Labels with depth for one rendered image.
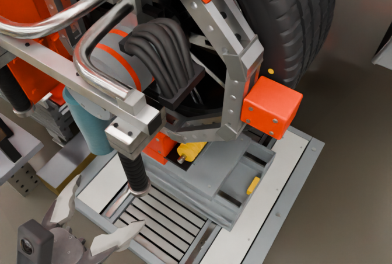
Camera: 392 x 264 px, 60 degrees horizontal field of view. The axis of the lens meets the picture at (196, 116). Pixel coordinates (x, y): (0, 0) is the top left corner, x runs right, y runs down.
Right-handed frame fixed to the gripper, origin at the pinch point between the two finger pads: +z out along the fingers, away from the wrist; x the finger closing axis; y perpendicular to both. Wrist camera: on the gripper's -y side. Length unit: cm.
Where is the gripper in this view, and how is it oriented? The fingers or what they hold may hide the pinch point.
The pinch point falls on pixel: (111, 194)
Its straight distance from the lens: 60.9
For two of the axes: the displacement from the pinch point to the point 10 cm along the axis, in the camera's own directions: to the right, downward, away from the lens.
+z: 5.6, -6.7, 4.9
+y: 0.2, 6.0, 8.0
